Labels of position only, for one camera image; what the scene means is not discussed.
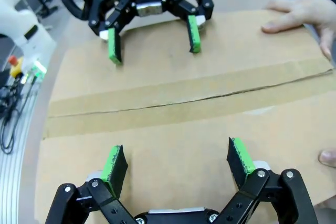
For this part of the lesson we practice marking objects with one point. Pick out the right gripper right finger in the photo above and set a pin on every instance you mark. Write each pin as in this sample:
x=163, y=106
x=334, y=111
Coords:
x=239, y=161

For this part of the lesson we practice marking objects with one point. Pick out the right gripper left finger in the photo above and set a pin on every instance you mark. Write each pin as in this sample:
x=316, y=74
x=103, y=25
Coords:
x=116, y=169

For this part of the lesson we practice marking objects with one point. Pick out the large brown cardboard box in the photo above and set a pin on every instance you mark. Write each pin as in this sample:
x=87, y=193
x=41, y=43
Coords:
x=183, y=82

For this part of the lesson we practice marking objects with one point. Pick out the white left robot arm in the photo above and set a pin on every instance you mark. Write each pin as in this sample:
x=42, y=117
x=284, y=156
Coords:
x=15, y=16

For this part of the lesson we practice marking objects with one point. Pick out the person's left hand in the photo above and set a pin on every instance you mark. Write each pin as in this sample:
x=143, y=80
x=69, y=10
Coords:
x=328, y=158

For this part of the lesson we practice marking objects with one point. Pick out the person's right hand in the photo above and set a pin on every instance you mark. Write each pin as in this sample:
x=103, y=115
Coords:
x=312, y=11

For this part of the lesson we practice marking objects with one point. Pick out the green lit device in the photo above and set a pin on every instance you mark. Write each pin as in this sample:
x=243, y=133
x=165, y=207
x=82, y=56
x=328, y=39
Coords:
x=35, y=72

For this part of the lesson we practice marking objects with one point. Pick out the yellow red emergency stop button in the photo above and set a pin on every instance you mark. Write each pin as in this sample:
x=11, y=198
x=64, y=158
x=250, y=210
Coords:
x=16, y=66

